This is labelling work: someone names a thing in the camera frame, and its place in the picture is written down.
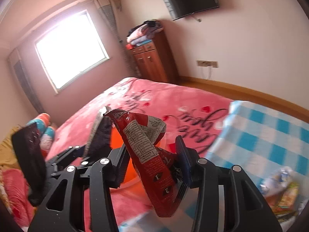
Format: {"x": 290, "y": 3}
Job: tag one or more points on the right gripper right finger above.
{"x": 245, "y": 209}

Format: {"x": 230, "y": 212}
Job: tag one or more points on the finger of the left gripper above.
{"x": 65, "y": 158}

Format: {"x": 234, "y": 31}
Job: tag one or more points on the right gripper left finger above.
{"x": 63, "y": 207}

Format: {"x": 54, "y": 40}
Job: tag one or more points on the blue silver wrapper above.
{"x": 98, "y": 143}

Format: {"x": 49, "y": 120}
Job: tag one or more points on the red snack wrapper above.
{"x": 160, "y": 175}

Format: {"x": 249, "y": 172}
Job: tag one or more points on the yellow chips bag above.
{"x": 284, "y": 208}

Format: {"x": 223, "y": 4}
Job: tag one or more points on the crushed plastic bottle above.
{"x": 277, "y": 182}

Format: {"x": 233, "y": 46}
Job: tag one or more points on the colourful pillow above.
{"x": 46, "y": 132}

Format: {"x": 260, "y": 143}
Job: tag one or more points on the orange plastic bucket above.
{"x": 142, "y": 139}

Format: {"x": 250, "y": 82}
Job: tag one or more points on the blue checkered tablecloth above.
{"x": 257, "y": 138}

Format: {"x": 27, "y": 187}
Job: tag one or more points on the bright window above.
{"x": 70, "y": 48}

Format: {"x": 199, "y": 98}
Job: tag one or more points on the pink bed blanket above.
{"x": 188, "y": 112}

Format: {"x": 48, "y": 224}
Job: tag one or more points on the wooden cabinet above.
{"x": 155, "y": 60}

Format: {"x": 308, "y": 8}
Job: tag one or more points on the folded blankets stack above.
{"x": 143, "y": 33}

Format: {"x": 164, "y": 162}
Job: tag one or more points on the wall power outlet strip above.
{"x": 203, "y": 63}

